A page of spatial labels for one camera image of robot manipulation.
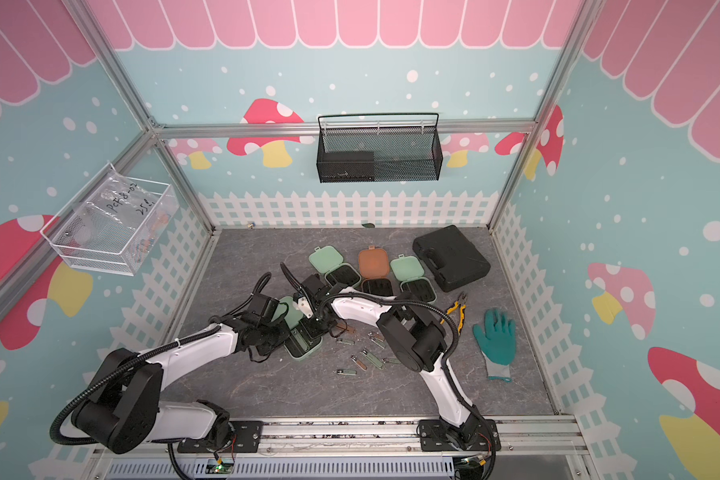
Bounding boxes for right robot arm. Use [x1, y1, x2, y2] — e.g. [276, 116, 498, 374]
[284, 272, 501, 453]

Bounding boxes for front aluminium rail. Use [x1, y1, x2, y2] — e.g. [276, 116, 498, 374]
[89, 416, 589, 460]

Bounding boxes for brown case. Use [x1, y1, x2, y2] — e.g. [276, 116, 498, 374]
[358, 246, 394, 297]

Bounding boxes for brown nail clipper low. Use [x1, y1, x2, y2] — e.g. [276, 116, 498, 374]
[350, 355, 368, 371]

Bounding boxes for green work glove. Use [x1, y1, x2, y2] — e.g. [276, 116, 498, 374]
[472, 309, 516, 382]

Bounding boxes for black wire wall basket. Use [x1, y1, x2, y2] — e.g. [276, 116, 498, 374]
[317, 112, 444, 183]

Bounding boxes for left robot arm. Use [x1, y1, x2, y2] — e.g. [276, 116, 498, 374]
[49, 293, 290, 454]

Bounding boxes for brown nail clipper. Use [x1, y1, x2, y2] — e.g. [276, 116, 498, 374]
[336, 325, 356, 334]

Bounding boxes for green case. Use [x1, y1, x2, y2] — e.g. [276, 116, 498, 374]
[275, 296, 322, 361]
[308, 245, 362, 287]
[390, 254, 437, 303]

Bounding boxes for yellow handled pliers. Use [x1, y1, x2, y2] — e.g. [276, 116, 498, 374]
[446, 292, 467, 329]

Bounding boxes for black box in basket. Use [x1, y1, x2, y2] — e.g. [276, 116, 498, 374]
[317, 151, 375, 183]

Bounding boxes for black plastic tool case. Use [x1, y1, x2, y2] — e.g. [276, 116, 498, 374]
[412, 225, 491, 292]

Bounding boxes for white wire wall basket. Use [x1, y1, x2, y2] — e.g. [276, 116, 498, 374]
[40, 163, 175, 277]

